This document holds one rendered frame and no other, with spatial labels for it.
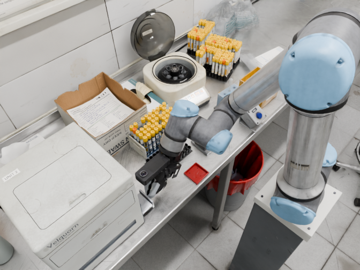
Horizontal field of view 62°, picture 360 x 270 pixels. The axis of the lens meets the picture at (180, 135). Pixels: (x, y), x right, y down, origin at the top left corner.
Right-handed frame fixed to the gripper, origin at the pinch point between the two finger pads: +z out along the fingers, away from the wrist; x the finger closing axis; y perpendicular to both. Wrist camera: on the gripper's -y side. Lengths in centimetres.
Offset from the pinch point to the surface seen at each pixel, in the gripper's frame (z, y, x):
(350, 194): 19, 152, -55
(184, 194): -1.3, 11.7, -6.7
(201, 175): -6.5, 20.3, -5.9
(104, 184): -15.6, -23.5, -1.6
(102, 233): 0.7, -21.8, -4.5
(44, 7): -41, -12, 57
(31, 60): -22, -12, 60
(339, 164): 6, 157, -39
